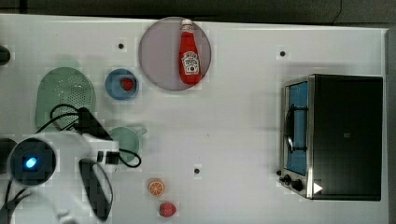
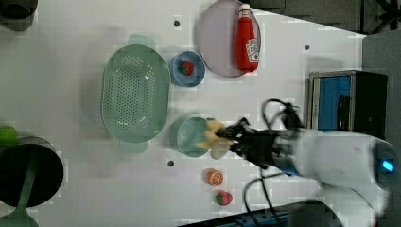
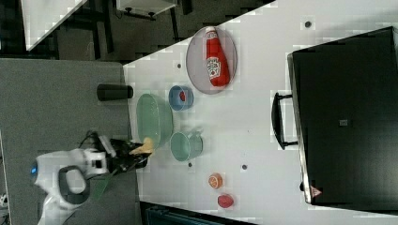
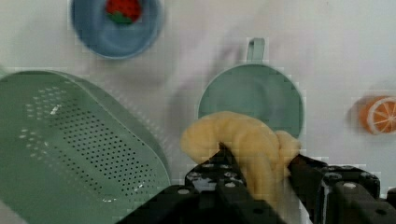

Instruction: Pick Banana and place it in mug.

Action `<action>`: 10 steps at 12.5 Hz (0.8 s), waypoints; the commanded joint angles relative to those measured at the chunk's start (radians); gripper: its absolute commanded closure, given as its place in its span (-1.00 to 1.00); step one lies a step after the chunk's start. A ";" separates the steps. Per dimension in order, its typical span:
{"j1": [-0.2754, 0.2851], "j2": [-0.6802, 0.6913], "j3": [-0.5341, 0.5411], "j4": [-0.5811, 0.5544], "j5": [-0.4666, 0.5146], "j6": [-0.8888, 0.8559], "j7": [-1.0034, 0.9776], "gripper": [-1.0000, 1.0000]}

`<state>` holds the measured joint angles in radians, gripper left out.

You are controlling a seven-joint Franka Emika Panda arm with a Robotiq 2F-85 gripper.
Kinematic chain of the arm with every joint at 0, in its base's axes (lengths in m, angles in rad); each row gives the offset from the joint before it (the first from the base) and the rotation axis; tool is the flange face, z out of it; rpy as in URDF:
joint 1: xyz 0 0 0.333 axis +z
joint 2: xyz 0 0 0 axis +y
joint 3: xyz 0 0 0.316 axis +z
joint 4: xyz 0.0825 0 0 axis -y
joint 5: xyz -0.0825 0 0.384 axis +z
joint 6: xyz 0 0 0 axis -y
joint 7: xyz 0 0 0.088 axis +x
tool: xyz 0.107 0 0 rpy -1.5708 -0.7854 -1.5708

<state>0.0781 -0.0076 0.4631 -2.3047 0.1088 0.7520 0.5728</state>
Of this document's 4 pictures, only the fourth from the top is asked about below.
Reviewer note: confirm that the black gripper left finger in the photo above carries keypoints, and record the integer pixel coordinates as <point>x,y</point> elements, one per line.
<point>214,192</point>

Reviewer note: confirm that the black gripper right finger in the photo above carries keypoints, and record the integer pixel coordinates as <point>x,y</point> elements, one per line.
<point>333,194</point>

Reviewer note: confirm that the peeled plush banana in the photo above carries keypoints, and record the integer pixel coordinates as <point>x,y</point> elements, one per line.
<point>262,154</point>

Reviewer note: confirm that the light green mug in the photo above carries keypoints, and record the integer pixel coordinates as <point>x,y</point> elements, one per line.
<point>257,90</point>

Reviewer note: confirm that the orange slice toy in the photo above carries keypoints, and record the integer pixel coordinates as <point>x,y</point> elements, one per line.
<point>378,116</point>

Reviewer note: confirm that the green perforated colander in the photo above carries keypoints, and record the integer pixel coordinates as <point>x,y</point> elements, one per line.
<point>70,154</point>

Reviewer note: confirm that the small blue bowl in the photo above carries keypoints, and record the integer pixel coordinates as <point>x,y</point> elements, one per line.
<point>113,40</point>

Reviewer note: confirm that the red plush strawberry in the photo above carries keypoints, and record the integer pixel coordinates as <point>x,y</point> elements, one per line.
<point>123,11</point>

